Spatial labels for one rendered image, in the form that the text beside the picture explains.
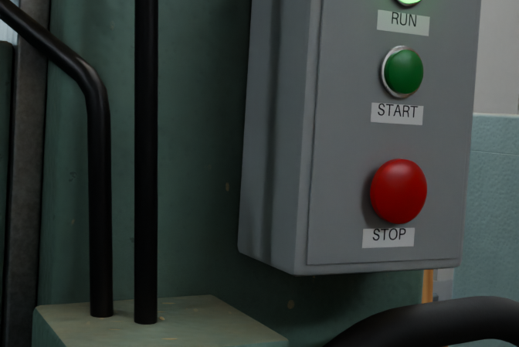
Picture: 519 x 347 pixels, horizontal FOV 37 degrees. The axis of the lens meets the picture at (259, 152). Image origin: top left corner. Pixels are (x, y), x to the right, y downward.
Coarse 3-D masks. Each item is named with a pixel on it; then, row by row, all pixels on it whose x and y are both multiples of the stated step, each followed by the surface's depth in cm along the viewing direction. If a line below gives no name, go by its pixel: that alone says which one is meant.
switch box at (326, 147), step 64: (256, 0) 38; (320, 0) 34; (384, 0) 35; (448, 0) 37; (256, 64) 38; (320, 64) 34; (448, 64) 37; (256, 128) 37; (320, 128) 34; (384, 128) 35; (448, 128) 37; (256, 192) 37; (320, 192) 34; (448, 192) 38; (256, 256) 37; (320, 256) 34; (384, 256) 36; (448, 256) 38
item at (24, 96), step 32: (32, 0) 37; (0, 32) 42; (32, 64) 37; (32, 96) 37; (32, 128) 38; (32, 160) 38; (32, 192) 38; (32, 224) 38; (32, 256) 38; (32, 288) 38
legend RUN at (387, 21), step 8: (384, 16) 35; (392, 16) 35; (400, 16) 35; (408, 16) 36; (416, 16) 36; (424, 16) 36; (384, 24) 35; (392, 24) 35; (400, 24) 35; (408, 24) 36; (416, 24) 36; (424, 24) 36; (408, 32) 36; (416, 32) 36; (424, 32) 36
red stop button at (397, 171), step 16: (400, 160) 35; (384, 176) 35; (400, 176) 35; (416, 176) 35; (384, 192) 35; (400, 192) 35; (416, 192) 35; (384, 208) 35; (400, 208) 35; (416, 208) 35
